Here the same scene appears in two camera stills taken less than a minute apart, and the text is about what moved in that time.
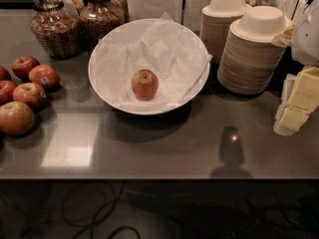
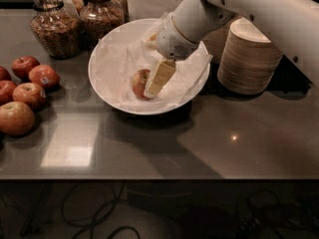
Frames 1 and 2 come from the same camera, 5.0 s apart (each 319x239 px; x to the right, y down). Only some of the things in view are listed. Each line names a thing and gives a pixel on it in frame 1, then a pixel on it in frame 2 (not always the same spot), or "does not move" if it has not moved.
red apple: x=6 y=92 does not move
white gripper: x=307 y=40 to x=171 y=41
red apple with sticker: x=45 y=76 does not move
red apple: x=145 y=84 does not move
